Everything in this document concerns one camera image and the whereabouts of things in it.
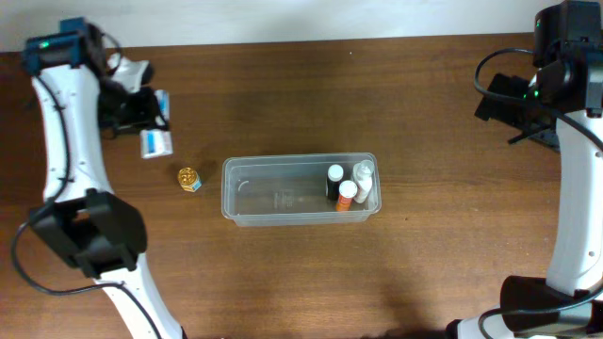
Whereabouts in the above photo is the black right camera cable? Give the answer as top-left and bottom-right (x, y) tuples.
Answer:
(473, 47), (603, 339)

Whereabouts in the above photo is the dark bottle white cap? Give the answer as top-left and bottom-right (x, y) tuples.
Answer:
(326, 164), (344, 201)

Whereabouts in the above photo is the orange Redoxon tablet tube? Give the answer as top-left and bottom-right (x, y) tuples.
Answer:
(335, 180), (358, 212)

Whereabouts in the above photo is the clear plastic container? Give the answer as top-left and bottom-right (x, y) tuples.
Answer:
(221, 153), (382, 227)

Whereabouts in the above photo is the gold lid balm jar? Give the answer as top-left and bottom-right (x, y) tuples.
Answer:
(177, 168), (202, 192)

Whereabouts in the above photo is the white blue Panadol box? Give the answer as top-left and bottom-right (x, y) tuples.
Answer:
(140, 89), (173, 159)

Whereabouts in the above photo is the white calamine lotion bottle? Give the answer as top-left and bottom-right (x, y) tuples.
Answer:
(351, 160), (375, 203)

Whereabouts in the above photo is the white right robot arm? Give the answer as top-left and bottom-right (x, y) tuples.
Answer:
(445, 1), (602, 339)

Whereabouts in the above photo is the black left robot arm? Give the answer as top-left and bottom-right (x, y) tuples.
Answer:
(23, 17), (185, 338)

